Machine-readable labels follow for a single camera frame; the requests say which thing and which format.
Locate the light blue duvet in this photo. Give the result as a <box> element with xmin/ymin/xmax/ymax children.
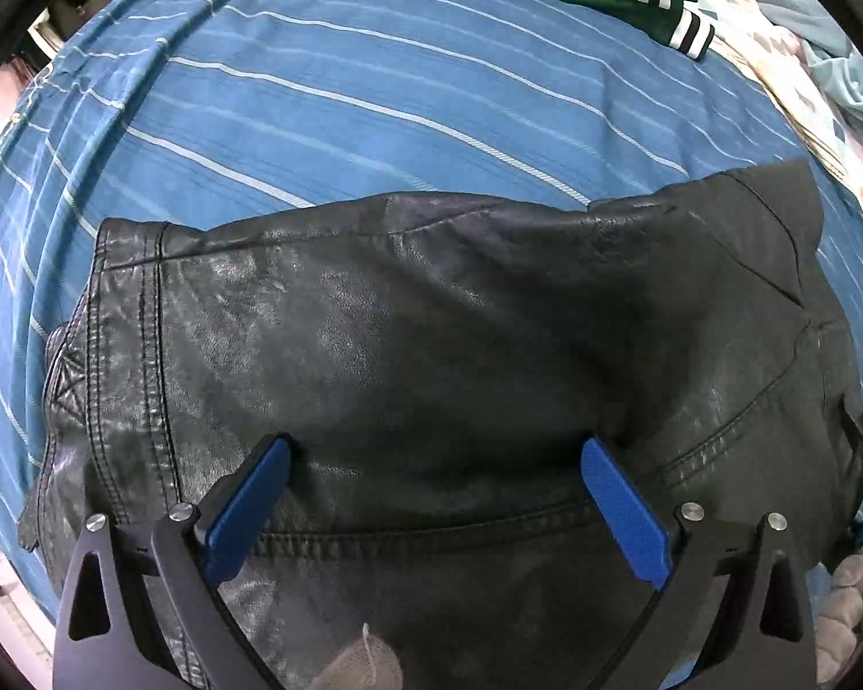
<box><xmin>746</xmin><ymin>0</ymin><xmax>863</xmax><ymax>132</ymax></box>

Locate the plaid blanket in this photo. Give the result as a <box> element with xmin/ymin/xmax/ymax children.
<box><xmin>679</xmin><ymin>0</ymin><xmax>863</xmax><ymax>274</ymax></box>

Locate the blue striped bed sheet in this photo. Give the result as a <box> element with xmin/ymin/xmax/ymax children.
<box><xmin>0</xmin><ymin>0</ymin><xmax>863</xmax><ymax>608</ymax></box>

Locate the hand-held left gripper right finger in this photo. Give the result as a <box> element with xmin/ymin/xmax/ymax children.
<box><xmin>580</xmin><ymin>437</ymin><xmax>818</xmax><ymax>690</ymax></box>

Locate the person's grey fuzzy sweater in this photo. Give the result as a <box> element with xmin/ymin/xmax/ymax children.
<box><xmin>315</xmin><ymin>624</ymin><xmax>405</xmax><ymax>690</ymax></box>

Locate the black leather jacket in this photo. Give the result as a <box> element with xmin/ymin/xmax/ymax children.
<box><xmin>18</xmin><ymin>158</ymin><xmax>863</xmax><ymax>690</ymax></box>

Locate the person's right forearm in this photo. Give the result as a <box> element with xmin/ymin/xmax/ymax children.
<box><xmin>811</xmin><ymin>552</ymin><xmax>863</xmax><ymax>690</ymax></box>

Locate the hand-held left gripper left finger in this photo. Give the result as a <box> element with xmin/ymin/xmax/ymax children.
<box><xmin>52</xmin><ymin>433</ymin><xmax>293</xmax><ymax>690</ymax></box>

